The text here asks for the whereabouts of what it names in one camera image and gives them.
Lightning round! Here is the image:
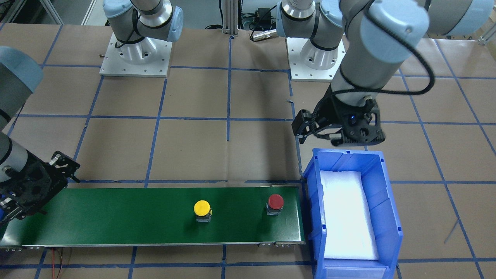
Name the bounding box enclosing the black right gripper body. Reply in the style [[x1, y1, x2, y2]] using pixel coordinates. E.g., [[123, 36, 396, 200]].
[[1, 151, 80, 226]]

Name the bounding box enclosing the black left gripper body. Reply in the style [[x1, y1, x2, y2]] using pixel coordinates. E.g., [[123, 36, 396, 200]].
[[313, 87, 386, 147]]

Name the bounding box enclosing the red push button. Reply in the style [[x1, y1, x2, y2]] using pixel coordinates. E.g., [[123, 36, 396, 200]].
[[266, 194, 284, 216]]

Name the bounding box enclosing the yellow push button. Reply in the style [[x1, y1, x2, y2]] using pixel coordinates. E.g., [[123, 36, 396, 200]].
[[193, 200, 212, 222]]

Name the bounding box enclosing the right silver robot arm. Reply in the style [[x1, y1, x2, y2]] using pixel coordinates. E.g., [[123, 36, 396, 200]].
[[0, 0, 184, 226]]

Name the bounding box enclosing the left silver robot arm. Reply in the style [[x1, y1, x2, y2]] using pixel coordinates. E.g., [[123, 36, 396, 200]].
[[275, 0, 494, 146]]

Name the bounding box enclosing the green conveyor belt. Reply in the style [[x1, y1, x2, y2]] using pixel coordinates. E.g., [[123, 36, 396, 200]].
[[1, 187, 305, 248]]

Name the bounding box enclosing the white foam pad bin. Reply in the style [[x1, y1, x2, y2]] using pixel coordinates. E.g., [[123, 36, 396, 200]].
[[320, 170, 379, 261]]

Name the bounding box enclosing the silver metal connector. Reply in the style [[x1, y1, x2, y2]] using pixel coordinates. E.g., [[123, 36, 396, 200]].
[[250, 29, 279, 42]]

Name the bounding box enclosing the black power adapter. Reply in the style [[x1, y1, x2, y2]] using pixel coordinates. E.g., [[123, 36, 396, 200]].
[[254, 8, 272, 25]]

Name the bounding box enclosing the blue storage bin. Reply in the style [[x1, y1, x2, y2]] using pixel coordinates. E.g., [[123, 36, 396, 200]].
[[303, 148, 403, 279]]

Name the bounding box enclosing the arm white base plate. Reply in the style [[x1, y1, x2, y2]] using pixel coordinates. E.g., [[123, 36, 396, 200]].
[[99, 34, 173, 78], [286, 38, 346, 82]]

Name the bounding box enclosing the aluminium frame post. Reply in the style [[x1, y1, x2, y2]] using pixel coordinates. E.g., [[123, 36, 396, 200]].
[[221, 0, 241, 37]]

